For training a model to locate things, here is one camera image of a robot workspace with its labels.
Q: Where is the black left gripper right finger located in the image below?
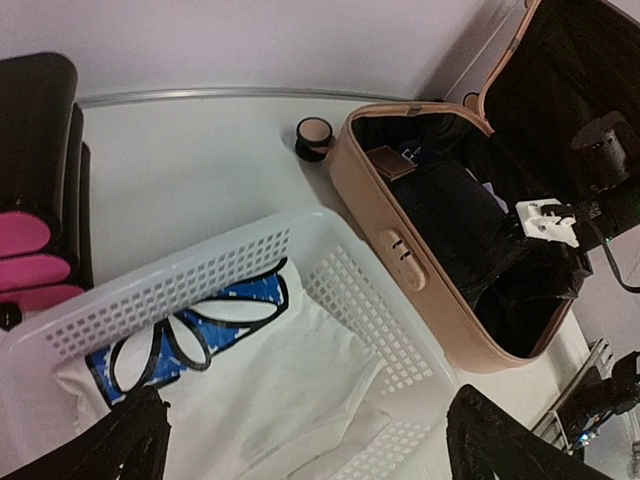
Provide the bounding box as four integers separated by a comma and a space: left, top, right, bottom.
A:
446, 384, 607, 480

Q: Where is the black folded garment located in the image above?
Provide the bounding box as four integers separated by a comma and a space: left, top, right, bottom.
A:
389, 161, 561, 358

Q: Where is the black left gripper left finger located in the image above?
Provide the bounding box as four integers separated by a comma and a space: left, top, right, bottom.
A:
4, 387, 171, 479

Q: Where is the black pink drawer organizer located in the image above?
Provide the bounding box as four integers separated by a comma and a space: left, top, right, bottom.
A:
1, 52, 94, 333

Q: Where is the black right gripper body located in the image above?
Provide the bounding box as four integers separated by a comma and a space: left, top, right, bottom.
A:
569, 112, 640, 239

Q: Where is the white perforated plastic basket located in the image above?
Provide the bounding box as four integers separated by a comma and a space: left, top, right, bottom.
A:
1, 208, 459, 479

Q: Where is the white t-shirt blue print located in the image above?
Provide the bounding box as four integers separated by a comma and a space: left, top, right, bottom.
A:
55, 259, 384, 479

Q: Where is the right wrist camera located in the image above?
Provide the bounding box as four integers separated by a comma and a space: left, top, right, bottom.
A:
515, 198, 579, 248

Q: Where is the brown wallet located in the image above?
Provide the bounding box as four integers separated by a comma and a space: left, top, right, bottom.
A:
366, 146, 416, 182

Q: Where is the pink hard-shell suitcase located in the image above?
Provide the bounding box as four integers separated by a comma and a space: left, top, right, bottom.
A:
295, 1, 639, 373

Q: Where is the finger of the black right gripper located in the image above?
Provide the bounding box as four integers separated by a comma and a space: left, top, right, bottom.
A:
504, 214, 593, 300

